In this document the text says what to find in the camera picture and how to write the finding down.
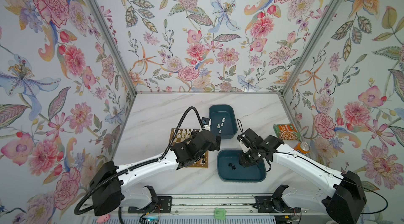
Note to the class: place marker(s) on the black chess pieces in bin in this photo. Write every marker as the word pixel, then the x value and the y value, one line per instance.
pixel 231 166

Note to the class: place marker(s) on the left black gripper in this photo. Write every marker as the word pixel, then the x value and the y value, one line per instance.
pixel 214 146

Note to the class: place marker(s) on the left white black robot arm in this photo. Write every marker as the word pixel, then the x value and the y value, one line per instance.
pixel 113 186

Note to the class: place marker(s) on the white chess pieces on board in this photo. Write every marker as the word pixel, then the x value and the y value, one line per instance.
pixel 183 134

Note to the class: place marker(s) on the orange soda can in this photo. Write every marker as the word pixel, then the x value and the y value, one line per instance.
pixel 303 148

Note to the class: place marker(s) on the far teal plastic bin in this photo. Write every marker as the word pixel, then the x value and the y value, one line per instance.
pixel 229 127

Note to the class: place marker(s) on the green tape roll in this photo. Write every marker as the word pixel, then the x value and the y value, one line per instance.
pixel 220 214

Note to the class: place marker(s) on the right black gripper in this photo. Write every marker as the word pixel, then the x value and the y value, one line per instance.
pixel 242 162

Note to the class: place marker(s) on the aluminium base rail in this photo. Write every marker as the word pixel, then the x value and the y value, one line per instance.
pixel 186 204

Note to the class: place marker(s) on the near teal plastic bin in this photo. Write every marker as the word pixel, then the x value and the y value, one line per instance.
pixel 253 174

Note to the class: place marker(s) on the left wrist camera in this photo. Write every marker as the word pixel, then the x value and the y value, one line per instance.
pixel 206 123

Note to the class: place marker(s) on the wooden chess board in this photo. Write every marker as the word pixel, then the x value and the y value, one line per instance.
pixel 203 162

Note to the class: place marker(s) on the green snack packet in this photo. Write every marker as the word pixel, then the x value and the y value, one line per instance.
pixel 286 132

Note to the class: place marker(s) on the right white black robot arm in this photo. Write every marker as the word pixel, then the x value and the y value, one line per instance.
pixel 341 196

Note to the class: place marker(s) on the pink toy pig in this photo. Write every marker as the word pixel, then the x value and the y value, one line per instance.
pixel 103 219

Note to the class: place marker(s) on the teal plastic bin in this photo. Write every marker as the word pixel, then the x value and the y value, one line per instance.
pixel 229 127
pixel 253 174

